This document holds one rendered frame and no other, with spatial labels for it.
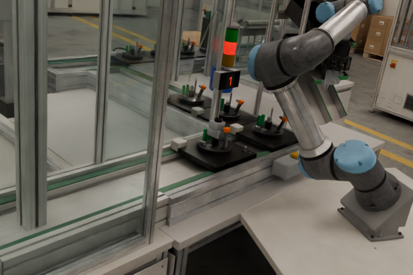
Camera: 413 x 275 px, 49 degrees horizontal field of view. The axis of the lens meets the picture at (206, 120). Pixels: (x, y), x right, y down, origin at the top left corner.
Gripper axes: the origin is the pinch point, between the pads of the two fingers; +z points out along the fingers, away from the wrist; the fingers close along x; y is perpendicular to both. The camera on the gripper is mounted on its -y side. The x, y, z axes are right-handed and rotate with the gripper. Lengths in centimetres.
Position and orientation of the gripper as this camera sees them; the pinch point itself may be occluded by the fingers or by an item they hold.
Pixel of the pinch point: (324, 86)
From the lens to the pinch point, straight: 188.9
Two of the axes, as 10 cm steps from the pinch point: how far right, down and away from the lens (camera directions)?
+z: -1.2, 9.3, 3.4
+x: 6.9, -1.7, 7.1
